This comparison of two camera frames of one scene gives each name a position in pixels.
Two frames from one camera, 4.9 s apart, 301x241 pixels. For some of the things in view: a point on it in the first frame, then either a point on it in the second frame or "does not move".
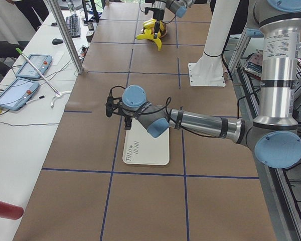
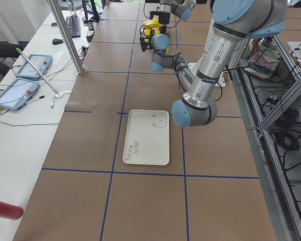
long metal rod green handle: (19, 51) does not move
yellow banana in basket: (147, 31) does not move
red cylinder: (3, 209) does not move
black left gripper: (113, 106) -> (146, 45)
